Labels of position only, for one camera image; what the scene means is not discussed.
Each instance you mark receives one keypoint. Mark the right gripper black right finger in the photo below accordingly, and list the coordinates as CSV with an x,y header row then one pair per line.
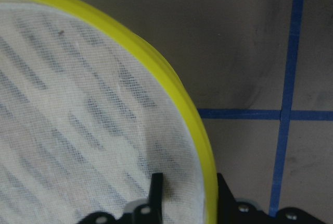
x,y
227,207

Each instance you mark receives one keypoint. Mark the yellow-rimmed steamer layer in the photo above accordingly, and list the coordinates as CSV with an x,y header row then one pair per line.
x,y
89,111

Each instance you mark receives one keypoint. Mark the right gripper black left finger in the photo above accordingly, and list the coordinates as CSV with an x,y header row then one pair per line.
x,y
155,198

